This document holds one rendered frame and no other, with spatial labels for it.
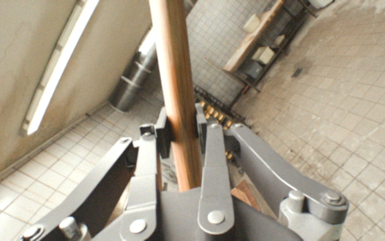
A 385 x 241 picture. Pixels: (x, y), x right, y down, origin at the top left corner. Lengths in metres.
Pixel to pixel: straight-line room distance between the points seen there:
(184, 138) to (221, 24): 5.21
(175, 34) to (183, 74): 0.03
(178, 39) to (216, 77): 5.14
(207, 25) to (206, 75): 1.27
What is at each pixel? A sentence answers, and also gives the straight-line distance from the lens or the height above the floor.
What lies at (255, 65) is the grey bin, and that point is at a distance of 4.84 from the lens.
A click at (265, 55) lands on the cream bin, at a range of 4.93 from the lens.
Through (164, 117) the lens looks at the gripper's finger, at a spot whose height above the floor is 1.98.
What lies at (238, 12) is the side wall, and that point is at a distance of 5.52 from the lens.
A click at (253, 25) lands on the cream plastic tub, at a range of 5.00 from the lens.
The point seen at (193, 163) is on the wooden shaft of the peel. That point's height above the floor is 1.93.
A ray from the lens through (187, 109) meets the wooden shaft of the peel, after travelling 0.18.
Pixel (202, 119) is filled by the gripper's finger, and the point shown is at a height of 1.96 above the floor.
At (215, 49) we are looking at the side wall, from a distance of 5.28.
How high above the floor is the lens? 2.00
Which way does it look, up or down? 14 degrees down
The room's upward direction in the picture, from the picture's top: 57 degrees counter-clockwise
